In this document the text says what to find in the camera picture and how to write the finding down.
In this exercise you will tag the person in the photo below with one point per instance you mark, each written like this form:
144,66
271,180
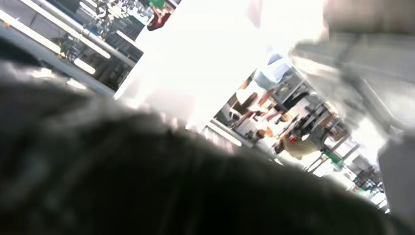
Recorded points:
298,147
159,19

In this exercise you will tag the ceiling light strip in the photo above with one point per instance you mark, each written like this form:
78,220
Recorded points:
29,31
64,30
85,66

